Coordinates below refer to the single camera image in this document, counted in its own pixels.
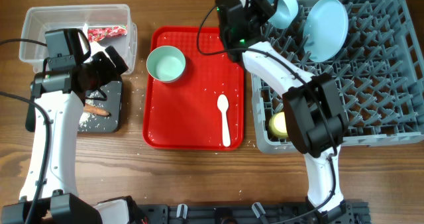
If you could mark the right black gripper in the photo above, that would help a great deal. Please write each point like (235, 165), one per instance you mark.
(261, 6)

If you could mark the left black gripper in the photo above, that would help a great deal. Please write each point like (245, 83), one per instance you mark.
(109, 71)

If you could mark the white rice pile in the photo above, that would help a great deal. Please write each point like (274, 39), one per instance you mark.
(86, 117)

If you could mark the light blue bowl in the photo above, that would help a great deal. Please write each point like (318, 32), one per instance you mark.
(286, 12)

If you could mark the brown carrot piece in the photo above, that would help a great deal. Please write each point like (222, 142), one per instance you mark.
(95, 110)

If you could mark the light blue plate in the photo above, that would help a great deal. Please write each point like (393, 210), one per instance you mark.
(325, 30)

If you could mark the green bowl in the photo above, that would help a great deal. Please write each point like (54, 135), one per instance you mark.
(166, 64)

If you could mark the yellow plastic cup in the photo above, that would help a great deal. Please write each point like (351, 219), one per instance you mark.
(277, 125)

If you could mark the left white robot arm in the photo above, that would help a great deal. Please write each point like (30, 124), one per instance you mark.
(49, 193)

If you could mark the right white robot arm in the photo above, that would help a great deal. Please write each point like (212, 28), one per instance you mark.
(315, 118)

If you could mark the black waste tray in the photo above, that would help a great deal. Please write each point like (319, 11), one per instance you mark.
(109, 118)

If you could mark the grey dishwasher rack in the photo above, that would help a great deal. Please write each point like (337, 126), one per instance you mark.
(378, 71)

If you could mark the crumpled white tissue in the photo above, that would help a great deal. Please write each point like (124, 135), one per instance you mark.
(95, 46)

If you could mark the red patterned wrapper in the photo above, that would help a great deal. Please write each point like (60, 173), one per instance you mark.
(98, 34)

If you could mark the clear plastic bin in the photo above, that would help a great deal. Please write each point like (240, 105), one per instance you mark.
(40, 20)

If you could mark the white plastic spoon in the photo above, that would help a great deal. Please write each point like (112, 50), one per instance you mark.
(223, 105)

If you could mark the red plastic tray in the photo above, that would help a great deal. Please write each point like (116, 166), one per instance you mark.
(184, 114)

